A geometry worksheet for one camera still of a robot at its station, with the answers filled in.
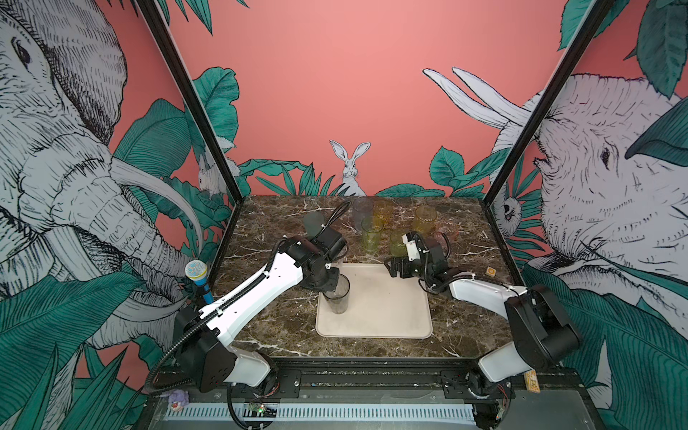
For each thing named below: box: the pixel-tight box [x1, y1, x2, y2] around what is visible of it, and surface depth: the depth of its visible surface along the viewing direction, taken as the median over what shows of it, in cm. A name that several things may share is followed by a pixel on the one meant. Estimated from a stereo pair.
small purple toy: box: [168, 388, 190, 413], surface depth 70 cm
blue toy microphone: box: [184, 258, 215, 305], surface depth 72 cm
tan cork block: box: [524, 369, 542, 395], surface depth 76 cm
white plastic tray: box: [315, 263, 433, 339], surface depth 90 cm
